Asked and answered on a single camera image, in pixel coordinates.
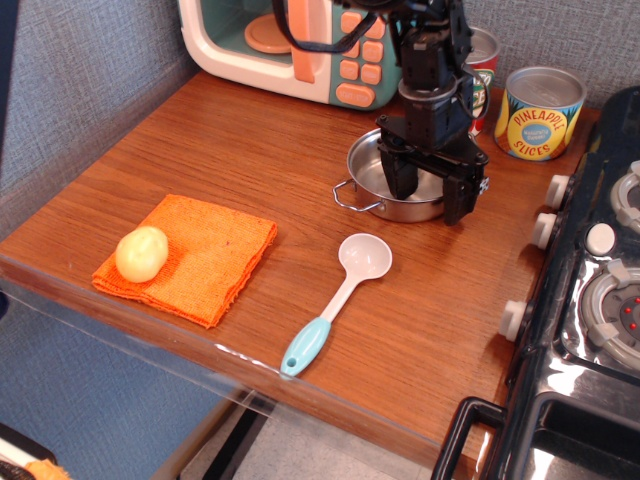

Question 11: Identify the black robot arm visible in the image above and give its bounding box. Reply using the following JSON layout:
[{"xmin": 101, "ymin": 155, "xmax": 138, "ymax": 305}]
[{"xmin": 344, "ymin": 1, "xmax": 488, "ymax": 225}]

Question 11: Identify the small metal pot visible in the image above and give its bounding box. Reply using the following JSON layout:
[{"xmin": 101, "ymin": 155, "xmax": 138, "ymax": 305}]
[{"xmin": 332, "ymin": 129, "xmax": 444, "ymax": 223}]

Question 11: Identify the orange object bottom corner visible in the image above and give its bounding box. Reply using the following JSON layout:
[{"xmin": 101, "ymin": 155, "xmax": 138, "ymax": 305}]
[{"xmin": 24, "ymin": 459, "xmax": 71, "ymax": 480}]

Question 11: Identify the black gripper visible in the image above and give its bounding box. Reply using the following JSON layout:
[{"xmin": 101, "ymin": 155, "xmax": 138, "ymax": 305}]
[{"xmin": 377, "ymin": 74, "xmax": 488, "ymax": 226}]

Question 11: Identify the toy microwave teal pink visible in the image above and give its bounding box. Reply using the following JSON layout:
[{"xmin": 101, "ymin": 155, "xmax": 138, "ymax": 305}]
[{"xmin": 178, "ymin": 1, "xmax": 401, "ymax": 110}]

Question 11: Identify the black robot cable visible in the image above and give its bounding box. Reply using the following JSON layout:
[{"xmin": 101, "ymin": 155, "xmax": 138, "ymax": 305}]
[{"xmin": 271, "ymin": 0, "xmax": 379, "ymax": 55}]

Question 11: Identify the orange folded cloth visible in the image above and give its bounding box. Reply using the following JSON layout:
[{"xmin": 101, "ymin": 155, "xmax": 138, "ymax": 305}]
[{"xmin": 92, "ymin": 194, "xmax": 277, "ymax": 328}]

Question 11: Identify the white ladle teal handle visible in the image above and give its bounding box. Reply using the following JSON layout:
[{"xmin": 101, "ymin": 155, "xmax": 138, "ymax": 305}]
[{"xmin": 280, "ymin": 233, "xmax": 393, "ymax": 377}]

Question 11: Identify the pineapple slices can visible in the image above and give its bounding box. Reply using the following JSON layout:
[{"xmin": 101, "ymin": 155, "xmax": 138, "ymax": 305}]
[{"xmin": 494, "ymin": 66, "xmax": 587, "ymax": 162}]

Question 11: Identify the tomato sauce can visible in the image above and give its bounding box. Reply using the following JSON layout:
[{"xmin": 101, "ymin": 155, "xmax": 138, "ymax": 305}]
[{"xmin": 467, "ymin": 27, "xmax": 501, "ymax": 136}]

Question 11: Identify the black toy stove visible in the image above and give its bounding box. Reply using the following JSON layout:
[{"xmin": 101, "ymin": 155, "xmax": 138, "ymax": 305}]
[{"xmin": 433, "ymin": 87, "xmax": 639, "ymax": 479}]

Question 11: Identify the yellow toy potato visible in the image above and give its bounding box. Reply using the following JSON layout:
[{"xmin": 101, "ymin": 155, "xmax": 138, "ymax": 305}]
[{"xmin": 115, "ymin": 226, "xmax": 169, "ymax": 283}]

